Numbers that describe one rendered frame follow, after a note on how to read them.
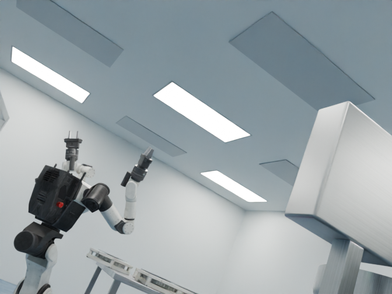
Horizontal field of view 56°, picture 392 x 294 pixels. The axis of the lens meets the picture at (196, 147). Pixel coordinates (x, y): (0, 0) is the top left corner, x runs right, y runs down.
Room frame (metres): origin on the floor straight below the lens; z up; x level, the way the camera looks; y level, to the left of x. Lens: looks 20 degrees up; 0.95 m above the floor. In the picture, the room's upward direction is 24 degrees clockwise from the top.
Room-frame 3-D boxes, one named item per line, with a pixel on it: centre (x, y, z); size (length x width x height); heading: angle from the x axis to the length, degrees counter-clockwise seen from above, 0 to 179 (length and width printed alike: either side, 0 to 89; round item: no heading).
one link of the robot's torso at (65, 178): (2.30, 0.61, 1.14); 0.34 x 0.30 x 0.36; 56
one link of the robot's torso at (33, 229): (2.27, 0.60, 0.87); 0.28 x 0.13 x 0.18; 169
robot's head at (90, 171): (2.35, 0.57, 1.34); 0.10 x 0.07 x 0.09; 56
